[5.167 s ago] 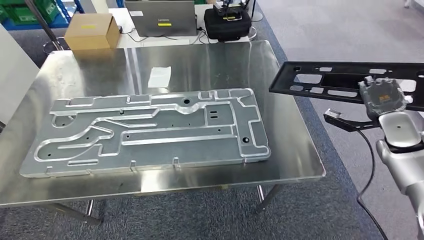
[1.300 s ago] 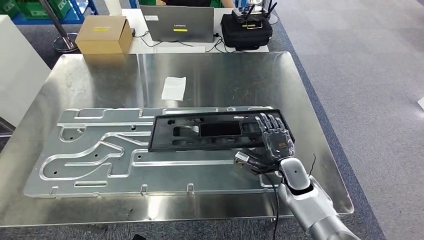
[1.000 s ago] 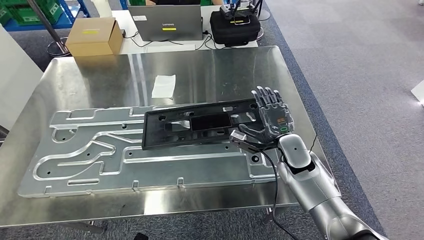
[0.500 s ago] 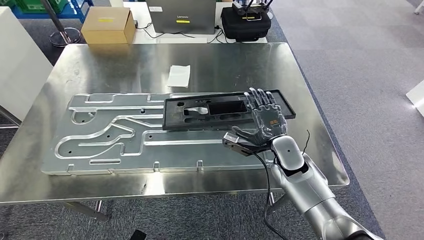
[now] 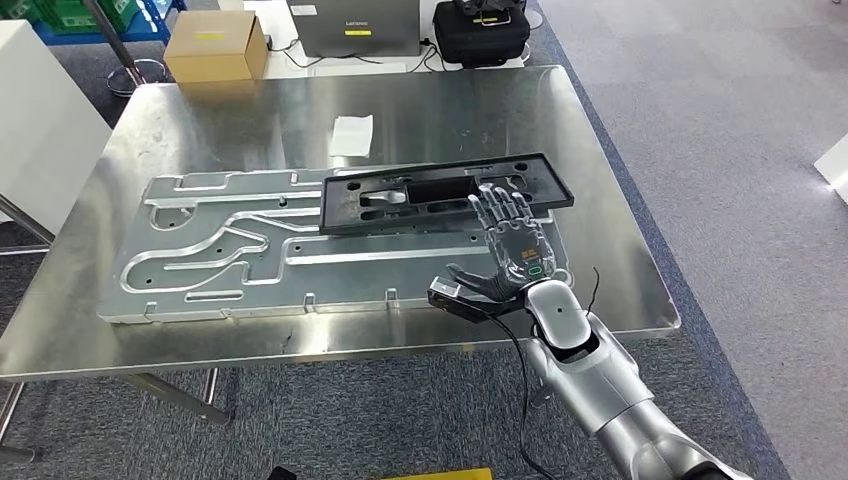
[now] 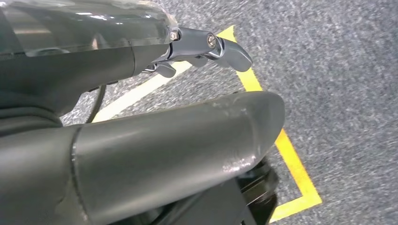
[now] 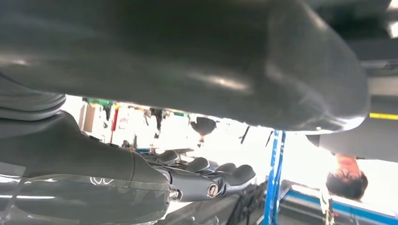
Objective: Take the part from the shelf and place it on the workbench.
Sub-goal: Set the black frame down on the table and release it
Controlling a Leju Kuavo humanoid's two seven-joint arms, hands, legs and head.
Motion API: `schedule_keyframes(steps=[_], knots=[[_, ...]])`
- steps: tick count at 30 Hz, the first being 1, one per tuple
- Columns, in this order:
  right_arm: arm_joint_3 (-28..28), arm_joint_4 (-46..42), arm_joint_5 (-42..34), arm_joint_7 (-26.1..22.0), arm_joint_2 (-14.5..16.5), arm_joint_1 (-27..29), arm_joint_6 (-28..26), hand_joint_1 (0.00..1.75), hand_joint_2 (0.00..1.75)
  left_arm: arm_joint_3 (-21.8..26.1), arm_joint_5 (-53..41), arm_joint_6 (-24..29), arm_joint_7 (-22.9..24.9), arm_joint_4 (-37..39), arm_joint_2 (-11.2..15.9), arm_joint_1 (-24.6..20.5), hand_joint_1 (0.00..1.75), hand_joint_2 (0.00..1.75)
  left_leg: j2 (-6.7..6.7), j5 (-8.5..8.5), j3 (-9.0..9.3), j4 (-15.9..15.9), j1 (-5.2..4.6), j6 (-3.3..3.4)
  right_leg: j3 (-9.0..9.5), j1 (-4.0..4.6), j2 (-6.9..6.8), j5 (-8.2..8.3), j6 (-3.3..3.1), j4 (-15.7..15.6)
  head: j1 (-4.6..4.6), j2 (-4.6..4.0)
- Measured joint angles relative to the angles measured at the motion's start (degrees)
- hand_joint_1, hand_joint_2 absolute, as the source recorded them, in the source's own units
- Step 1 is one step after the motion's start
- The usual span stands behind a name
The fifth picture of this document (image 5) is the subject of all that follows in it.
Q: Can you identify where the black laptop cable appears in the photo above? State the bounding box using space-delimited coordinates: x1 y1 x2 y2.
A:
268 38 386 70

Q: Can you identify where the grey laptop computer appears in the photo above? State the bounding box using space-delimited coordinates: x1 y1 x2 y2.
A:
286 0 423 59

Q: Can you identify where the brown cardboard box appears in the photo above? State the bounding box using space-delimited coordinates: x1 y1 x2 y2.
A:
163 9 270 84

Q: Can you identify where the black plastic plate bracket part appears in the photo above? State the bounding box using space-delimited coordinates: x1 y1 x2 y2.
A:
319 152 576 236

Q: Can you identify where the chrome pole round base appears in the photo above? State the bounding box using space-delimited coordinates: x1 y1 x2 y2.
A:
82 0 168 99

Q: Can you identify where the white cabinet panel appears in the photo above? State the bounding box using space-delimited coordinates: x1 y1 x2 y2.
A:
0 19 114 236

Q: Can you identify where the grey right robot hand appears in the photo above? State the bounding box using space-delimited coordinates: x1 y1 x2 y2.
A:
445 183 558 303

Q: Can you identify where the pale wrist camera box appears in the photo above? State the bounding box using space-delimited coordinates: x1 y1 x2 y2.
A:
429 276 465 303

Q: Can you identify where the black power cable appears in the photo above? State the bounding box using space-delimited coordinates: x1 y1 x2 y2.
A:
407 40 442 74

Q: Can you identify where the black carry case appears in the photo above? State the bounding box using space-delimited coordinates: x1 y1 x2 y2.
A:
432 0 533 70

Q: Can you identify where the black camera cable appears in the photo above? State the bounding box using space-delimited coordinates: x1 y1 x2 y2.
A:
490 314 554 480

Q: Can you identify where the white paper sheet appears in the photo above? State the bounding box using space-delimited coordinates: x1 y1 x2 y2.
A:
329 113 376 159

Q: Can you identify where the white box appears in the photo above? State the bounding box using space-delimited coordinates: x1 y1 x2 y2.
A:
813 132 848 205

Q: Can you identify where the yellow floor tape square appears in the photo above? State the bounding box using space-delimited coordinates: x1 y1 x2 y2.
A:
380 467 495 480

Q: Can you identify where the green plastic bin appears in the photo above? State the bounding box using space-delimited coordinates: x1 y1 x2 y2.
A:
0 0 142 34

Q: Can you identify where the grey machined aluminium plate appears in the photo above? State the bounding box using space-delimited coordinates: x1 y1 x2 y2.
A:
97 162 572 326

